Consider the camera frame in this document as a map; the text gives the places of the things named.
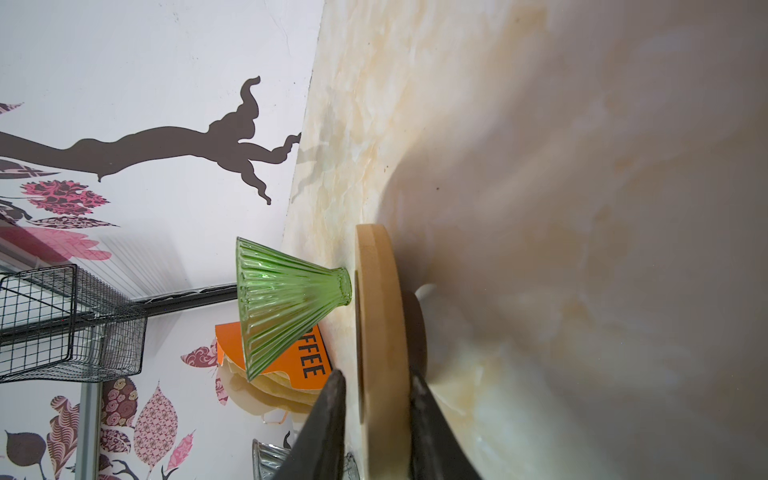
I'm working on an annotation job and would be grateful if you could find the aluminium rail back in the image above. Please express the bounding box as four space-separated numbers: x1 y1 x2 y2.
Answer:
75 383 102 480

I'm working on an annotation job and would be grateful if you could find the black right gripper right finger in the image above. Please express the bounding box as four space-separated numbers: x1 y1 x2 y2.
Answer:
409 369 480 480

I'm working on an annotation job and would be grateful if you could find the black wire basket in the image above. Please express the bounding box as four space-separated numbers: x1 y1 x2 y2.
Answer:
1 264 148 383

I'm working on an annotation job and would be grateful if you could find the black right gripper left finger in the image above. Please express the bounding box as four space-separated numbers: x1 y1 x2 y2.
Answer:
274 370 346 480

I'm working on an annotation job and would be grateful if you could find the orange coffee filter box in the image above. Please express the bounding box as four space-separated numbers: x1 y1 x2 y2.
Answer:
215 322 333 416

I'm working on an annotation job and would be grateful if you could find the green glass dripper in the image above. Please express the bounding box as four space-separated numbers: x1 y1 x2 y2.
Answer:
235 237 353 381

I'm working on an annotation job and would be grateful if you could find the wooden ring dripper holder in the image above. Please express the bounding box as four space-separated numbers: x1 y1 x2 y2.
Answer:
355 224 411 479

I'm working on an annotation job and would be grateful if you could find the clear glass dripper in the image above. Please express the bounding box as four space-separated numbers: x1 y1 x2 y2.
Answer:
252 439 361 480

